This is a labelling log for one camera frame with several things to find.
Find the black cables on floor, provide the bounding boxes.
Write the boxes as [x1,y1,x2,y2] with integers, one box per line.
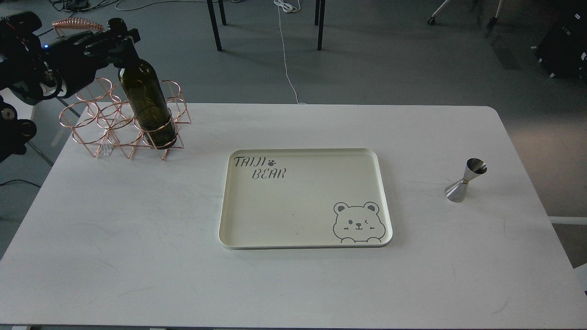
[46,0,138,13]

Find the office chair wheeled base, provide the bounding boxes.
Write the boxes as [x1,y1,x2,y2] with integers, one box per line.
[427,0,506,29]

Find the copper wire bottle rack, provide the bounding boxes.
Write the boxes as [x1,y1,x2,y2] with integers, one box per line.
[51,18,192,161]

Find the dark green wine bottle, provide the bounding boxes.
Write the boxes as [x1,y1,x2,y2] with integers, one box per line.
[108,17,177,149]

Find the white cable on floor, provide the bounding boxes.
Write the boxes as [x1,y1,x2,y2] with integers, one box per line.
[273,0,308,105]

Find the black table legs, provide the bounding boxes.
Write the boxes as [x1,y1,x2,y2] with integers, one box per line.
[206,0,326,52]

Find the steel double jigger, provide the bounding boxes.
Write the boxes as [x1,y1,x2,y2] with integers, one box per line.
[444,158,487,203]

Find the black equipment case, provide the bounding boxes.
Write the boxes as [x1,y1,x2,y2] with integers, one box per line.
[535,0,587,79]

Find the cream bear serving tray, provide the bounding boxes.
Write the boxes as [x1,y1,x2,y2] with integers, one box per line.
[218,148,393,249]

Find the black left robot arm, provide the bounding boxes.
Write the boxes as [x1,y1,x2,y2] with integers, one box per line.
[1,11,140,106]

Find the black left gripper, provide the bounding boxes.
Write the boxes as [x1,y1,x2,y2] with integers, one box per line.
[41,28,141,98]

